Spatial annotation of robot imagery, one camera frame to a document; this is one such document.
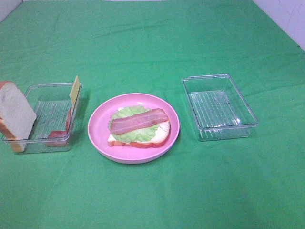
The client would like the green lettuce leaf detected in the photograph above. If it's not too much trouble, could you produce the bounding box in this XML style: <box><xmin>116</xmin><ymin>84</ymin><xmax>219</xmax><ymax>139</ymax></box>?
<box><xmin>108</xmin><ymin>105</ymin><xmax>159</xmax><ymax>143</ymax></box>

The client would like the bacon strip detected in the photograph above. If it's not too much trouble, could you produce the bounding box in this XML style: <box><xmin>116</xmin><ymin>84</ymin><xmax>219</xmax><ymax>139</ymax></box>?
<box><xmin>109</xmin><ymin>108</ymin><xmax>168</xmax><ymax>135</ymax></box>
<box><xmin>46</xmin><ymin>108</ymin><xmax>71</xmax><ymax>147</ymax></box>

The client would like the bread slice on plate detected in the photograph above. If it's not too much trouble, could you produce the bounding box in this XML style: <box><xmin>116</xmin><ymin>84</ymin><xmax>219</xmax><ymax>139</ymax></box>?
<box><xmin>107</xmin><ymin>118</ymin><xmax>171</xmax><ymax>148</ymax></box>

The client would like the pink plate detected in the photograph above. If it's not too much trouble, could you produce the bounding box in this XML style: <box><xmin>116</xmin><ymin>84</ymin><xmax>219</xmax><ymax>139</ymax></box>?
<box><xmin>88</xmin><ymin>93</ymin><xmax>180</xmax><ymax>164</ymax></box>

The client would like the clear right plastic container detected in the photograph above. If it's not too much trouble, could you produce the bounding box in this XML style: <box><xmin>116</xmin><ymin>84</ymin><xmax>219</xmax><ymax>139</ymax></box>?
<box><xmin>182</xmin><ymin>74</ymin><xmax>258</xmax><ymax>141</ymax></box>

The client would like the clear plastic container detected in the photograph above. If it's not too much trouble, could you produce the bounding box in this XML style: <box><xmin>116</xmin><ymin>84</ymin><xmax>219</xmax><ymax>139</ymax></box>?
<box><xmin>0</xmin><ymin>83</ymin><xmax>82</xmax><ymax>154</ymax></box>
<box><xmin>182</xmin><ymin>74</ymin><xmax>258</xmax><ymax>141</ymax></box>

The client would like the green tablecloth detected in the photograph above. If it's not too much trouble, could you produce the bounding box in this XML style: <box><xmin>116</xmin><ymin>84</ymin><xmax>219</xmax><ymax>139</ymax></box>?
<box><xmin>0</xmin><ymin>0</ymin><xmax>305</xmax><ymax>229</ymax></box>

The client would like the yellow cheese slice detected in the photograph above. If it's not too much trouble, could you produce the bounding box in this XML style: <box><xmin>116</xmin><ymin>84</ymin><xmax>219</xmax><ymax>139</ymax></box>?
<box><xmin>70</xmin><ymin>76</ymin><xmax>80</xmax><ymax>108</ymax></box>

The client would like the clear left plastic container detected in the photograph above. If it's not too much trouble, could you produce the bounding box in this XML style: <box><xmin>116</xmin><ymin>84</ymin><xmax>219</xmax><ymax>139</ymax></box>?
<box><xmin>0</xmin><ymin>83</ymin><xmax>82</xmax><ymax>154</ymax></box>

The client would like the upright bread slice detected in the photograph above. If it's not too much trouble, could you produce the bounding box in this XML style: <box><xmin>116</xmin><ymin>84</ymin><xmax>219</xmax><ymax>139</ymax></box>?
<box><xmin>0</xmin><ymin>81</ymin><xmax>37</xmax><ymax>140</ymax></box>

